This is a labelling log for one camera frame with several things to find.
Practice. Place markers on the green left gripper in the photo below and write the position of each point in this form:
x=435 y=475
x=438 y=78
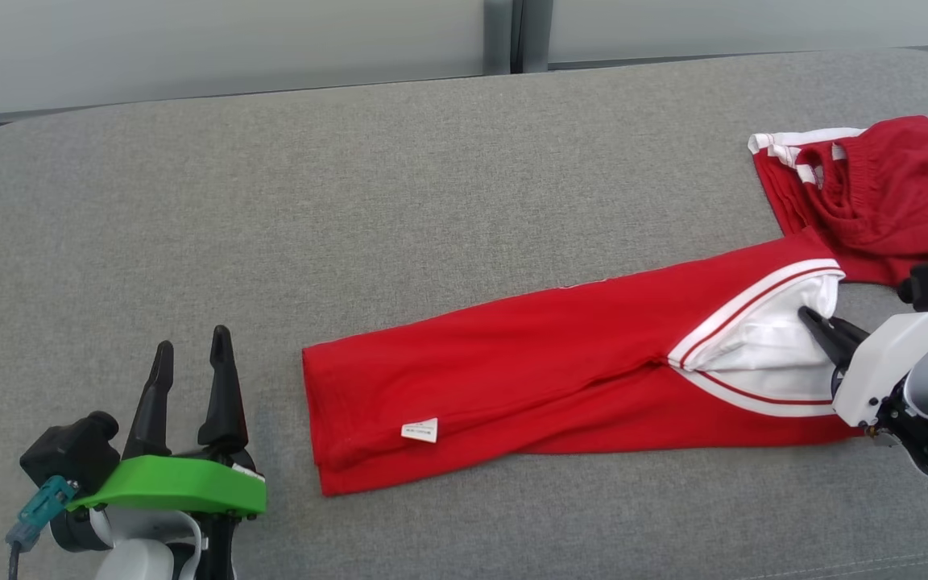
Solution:
x=182 y=483

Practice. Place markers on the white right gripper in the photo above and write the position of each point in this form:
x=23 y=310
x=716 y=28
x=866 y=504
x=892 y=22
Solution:
x=875 y=362

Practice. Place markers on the red Bulls 23 shorts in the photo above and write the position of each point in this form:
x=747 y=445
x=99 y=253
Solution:
x=899 y=193

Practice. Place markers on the red jersey with white sleeves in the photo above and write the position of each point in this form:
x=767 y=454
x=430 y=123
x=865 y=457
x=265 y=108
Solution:
x=528 y=370

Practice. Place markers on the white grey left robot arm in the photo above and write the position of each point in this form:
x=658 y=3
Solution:
x=142 y=552

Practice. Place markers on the grey metal partition post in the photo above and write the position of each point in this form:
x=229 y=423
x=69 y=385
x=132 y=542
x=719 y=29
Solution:
x=500 y=36
x=536 y=36

